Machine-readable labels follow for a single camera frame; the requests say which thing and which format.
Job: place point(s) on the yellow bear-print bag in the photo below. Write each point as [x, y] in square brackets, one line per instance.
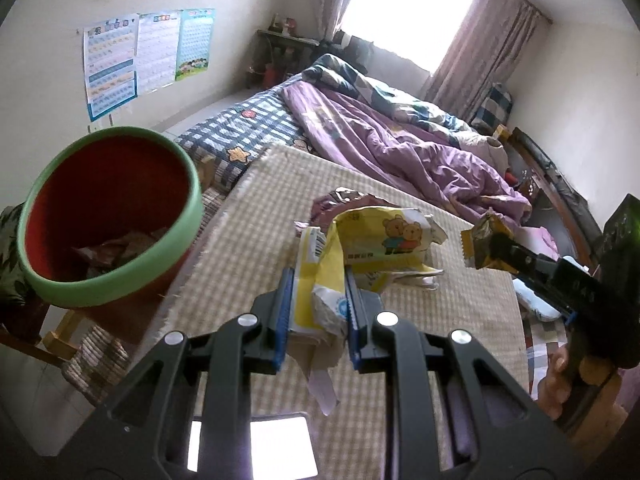
[382, 245]

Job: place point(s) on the blue chart poster left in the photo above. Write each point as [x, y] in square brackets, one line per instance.
[109, 51]

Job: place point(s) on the blue plaid bed sheet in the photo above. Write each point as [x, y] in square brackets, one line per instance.
[237, 135]

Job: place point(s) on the white pillow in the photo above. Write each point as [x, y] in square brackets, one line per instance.
[533, 304]

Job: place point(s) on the purple quilt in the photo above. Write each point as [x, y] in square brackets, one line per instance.
[351, 134]

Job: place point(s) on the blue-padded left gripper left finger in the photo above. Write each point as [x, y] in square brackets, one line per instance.
[273, 309]

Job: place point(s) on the camouflage cushion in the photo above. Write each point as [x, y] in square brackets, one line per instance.
[22, 310]

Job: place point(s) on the red checked blanket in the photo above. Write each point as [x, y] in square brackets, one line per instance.
[542, 339]

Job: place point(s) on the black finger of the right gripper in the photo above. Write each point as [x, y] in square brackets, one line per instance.
[548, 278]

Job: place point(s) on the pink window curtain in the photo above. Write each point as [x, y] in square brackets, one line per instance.
[486, 50]

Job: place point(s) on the patterned blue-white quilt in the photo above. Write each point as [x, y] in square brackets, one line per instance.
[330, 71]

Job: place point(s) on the beige woven checked mat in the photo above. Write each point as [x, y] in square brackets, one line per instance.
[246, 246]

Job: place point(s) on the wooden chair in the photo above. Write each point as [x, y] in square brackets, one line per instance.
[54, 347]

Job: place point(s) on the purple crumpled wrapper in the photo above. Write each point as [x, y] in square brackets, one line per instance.
[325, 208]

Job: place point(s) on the person's right hand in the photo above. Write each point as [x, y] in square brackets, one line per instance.
[584, 392]

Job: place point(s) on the blue cartoon poster right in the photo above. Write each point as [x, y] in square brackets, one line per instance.
[195, 38]

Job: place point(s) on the smartphone with lit screen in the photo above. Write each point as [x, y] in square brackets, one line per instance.
[281, 446]

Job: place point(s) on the dark wooden headboard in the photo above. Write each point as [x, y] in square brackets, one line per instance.
[557, 206]

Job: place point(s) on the dark brown package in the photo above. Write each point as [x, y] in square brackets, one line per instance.
[112, 254]

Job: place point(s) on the dark wooden side table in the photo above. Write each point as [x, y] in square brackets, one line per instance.
[276, 57]

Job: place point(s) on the white chart poster middle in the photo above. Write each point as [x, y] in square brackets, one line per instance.
[157, 48]

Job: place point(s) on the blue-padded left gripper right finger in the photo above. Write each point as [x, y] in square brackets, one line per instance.
[370, 343]

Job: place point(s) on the red bin with green rim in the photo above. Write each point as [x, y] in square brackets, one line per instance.
[106, 185]

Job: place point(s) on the small gold wrapper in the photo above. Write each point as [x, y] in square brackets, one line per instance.
[483, 244]

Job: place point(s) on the plaid pillow by curtain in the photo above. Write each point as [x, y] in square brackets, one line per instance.
[494, 111]

